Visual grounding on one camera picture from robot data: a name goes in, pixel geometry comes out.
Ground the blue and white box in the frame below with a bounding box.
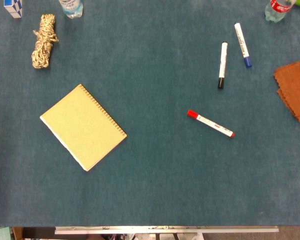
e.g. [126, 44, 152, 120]
[3, 0, 23, 19]

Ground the white marker with red cap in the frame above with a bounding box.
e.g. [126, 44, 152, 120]
[186, 109, 236, 139]

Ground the coiled beige braided rope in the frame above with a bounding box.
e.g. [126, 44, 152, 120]
[31, 13, 60, 70]

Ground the white marker with black cap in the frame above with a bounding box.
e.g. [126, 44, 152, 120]
[217, 41, 229, 90]

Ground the spiral notebook with kraft cover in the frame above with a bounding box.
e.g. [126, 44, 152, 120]
[39, 83, 128, 172]

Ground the clear water bottle blue label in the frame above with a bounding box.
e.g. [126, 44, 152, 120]
[58, 0, 85, 20]

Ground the brown folded cloth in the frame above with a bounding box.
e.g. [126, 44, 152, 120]
[272, 58, 300, 124]

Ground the clear bottle with red label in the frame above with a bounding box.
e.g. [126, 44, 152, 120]
[264, 0, 297, 23]

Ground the white marker with blue cap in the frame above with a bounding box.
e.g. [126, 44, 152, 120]
[234, 22, 253, 69]

